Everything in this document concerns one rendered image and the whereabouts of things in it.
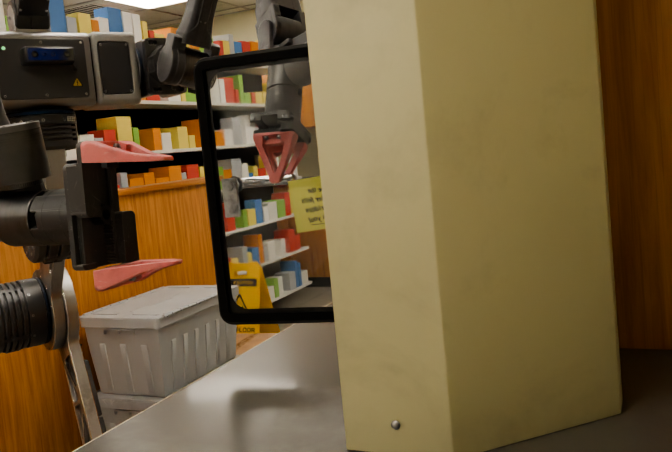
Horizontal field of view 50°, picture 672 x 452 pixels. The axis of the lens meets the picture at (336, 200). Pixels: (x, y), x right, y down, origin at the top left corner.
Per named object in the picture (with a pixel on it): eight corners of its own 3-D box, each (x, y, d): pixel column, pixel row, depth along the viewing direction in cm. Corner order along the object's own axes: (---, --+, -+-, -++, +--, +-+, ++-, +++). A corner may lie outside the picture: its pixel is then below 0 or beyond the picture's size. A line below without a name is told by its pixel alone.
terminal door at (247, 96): (420, 320, 100) (394, 30, 97) (220, 325, 108) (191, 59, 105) (421, 319, 100) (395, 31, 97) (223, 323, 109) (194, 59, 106)
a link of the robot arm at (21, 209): (35, 237, 78) (-7, 253, 73) (20, 176, 77) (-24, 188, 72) (83, 235, 76) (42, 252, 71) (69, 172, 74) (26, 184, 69)
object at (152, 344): (249, 354, 329) (242, 283, 327) (168, 401, 274) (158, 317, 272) (175, 351, 346) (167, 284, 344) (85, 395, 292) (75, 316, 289)
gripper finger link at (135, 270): (150, 212, 63) (70, 217, 67) (157, 292, 64) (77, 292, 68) (195, 206, 70) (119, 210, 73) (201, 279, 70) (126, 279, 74)
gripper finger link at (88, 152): (143, 134, 63) (63, 143, 67) (150, 214, 63) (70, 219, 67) (189, 134, 69) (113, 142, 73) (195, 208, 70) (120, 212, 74)
